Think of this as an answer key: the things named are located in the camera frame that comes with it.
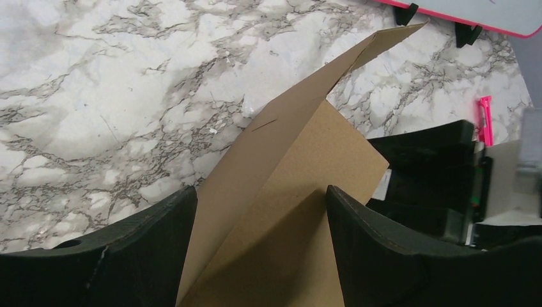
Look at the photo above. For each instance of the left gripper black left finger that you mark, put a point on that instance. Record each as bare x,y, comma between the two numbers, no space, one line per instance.
137,261

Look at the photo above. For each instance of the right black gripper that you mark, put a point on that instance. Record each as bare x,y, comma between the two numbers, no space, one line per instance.
432,182

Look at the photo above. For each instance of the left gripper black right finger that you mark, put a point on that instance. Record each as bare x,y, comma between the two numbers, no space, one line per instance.
383,263

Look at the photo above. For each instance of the brown cardboard box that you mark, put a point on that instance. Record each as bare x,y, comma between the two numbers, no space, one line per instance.
261,235

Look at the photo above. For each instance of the pink marker pen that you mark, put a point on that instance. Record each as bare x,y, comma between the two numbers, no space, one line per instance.
485,133

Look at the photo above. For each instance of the pink framed whiteboard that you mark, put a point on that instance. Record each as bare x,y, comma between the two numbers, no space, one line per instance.
516,18

